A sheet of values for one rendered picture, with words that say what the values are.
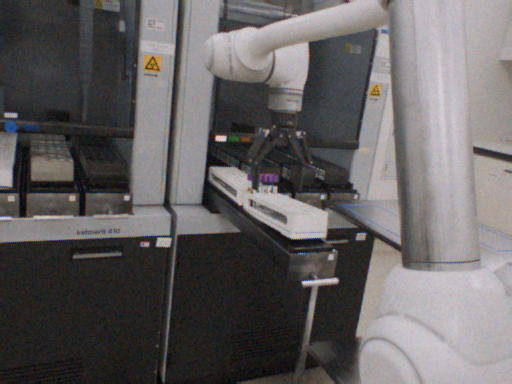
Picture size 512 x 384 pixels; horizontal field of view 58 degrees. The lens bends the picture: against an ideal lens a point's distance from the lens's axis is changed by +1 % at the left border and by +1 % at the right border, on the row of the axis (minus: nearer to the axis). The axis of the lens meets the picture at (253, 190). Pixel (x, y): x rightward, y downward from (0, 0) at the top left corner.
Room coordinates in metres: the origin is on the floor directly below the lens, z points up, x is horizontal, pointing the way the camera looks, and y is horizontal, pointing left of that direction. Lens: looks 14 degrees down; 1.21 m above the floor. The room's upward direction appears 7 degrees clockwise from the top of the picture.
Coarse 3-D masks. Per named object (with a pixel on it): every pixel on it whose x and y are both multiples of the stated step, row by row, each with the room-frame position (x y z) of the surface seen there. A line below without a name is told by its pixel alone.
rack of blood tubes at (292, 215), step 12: (264, 204) 1.19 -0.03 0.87; (276, 204) 1.15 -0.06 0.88; (288, 204) 1.17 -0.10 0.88; (300, 204) 1.18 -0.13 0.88; (264, 216) 1.18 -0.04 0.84; (276, 216) 1.24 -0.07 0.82; (288, 216) 1.07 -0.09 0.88; (300, 216) 1.06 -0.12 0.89; (312, 216) 1.07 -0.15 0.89; (324, 216) 1.09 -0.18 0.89; (276, 228) 1.12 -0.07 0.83; (288, 228) 1.06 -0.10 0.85; (300, 228) 1.06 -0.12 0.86; (312, 228) 1.07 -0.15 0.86; (324, 228) 1.09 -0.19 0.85
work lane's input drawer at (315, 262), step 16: (208, 192) 1.53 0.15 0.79; (224, 208) 1.39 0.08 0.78; (240, 208) 1.31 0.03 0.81; (240, 224) 1.27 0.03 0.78; (256, 224) 1.20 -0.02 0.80; (256, 240) 1.17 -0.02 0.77; (272, 240) 1.09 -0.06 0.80; (288, 240) 1.11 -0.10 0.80; (304, 240) 1.13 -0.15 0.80; (320, 240) 1.11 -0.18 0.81; (272, 256) 1.08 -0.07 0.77; (288, 256) 1.02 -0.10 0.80; (304, 256) 1.03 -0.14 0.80; (320, 256) 1.05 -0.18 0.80; (336, 256) 1.07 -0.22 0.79; (288, 272) 1.01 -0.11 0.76; (304, 272) 1.03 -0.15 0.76; (320, 272) 1.05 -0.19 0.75
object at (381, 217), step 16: (336, 208) 1.42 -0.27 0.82; (352, 208) 1.44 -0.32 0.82; (368, 208) 1.46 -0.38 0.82; (384, 208) 1.49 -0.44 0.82; (368, 224) 1.28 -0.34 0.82; (384, 224) 1.30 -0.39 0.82; (480, 224) 1.44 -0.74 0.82; (384, 240) 1.20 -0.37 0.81; (480, 240) 1.27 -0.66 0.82; (496, 240) 1.29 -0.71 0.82; (496, 256) 1.14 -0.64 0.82; (304, 320) 1.50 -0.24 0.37; (304, 336) 1.48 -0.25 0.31; (304, 352) 1.49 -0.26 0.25; (320, 352) 1.45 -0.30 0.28; (336, 352) 1.46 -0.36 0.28; (352, 352) 1.48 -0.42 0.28; (336, 368) 1.37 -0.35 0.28; (352, 368) 1.38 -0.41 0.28
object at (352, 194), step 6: (324, 186) 1.73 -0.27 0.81; (342, 186) 1.72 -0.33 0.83; (324, 192) 1.71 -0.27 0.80; (330, 192) 1.69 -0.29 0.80; (336, 192) 1.68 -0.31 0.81; (342, 192) 1.70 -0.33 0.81; (348, 192) 1.71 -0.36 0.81; (354, 192) 1.72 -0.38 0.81; (330, 198) 1.67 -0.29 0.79; (336, 198) 1.68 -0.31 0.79; (342, 198) 1.69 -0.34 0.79; (348, 198) 1.70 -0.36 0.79; (354, 198) 1.72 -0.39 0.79
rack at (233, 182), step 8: (216, 168) 1.58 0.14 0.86; (224, 168) 1.61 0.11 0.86; (232, 168) 1.62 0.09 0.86; (216, 176) 1.61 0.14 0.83; (224, 176) 1.47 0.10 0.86; (232, 176) 1.49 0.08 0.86; (240, 176) 1.51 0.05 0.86; (216, 184) 1.52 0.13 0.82; (224, 184) 1.51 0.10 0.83; (232, 184) 1.40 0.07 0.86; (240, 184) 1.39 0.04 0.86; (224, 192) 1.45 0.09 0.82; (232, 192) 1.50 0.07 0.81; (240, 192) 1.34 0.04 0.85; (240, 200) 1.33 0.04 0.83
